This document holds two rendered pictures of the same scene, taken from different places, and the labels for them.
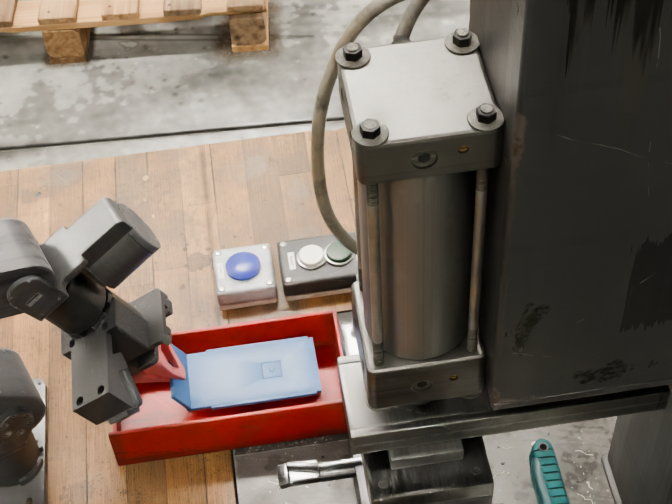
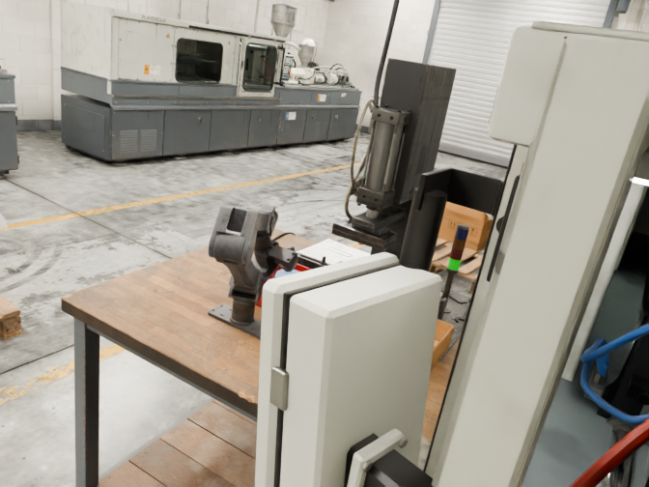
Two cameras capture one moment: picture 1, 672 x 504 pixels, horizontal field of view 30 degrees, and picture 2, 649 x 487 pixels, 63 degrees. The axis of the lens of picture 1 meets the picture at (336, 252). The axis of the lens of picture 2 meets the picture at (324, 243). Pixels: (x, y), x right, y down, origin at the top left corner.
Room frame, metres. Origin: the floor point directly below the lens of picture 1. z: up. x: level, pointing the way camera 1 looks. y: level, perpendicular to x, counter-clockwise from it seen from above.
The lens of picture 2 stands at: (-0.15, 1.36, 1.65)
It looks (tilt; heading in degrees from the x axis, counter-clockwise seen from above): 20 degrees down; 302
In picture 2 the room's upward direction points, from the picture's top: 9 degrees clockwise
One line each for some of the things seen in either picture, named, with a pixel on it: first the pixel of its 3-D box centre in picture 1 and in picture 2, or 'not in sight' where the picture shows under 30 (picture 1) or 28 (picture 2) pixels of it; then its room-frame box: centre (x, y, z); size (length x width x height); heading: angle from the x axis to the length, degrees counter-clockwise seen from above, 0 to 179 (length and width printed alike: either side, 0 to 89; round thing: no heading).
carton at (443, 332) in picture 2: not in sight; (418, 346); (0.27, 0.12, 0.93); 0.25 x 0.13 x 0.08; 95
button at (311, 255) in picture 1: (311, 259); not in sight; (0.92, 0.03, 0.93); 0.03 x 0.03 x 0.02
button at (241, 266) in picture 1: (243, 268); not in sight; (0.92, 0.11, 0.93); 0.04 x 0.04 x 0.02
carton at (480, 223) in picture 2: not in sight; (471, 213); (1.30, -3.53, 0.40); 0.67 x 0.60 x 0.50; 87
